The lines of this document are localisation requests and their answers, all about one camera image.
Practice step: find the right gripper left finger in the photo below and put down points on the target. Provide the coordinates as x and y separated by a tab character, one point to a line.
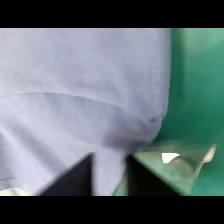
74	181

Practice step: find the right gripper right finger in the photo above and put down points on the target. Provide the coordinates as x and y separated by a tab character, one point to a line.
146	181

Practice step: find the lavender shirt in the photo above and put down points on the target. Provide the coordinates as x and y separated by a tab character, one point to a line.
80	83

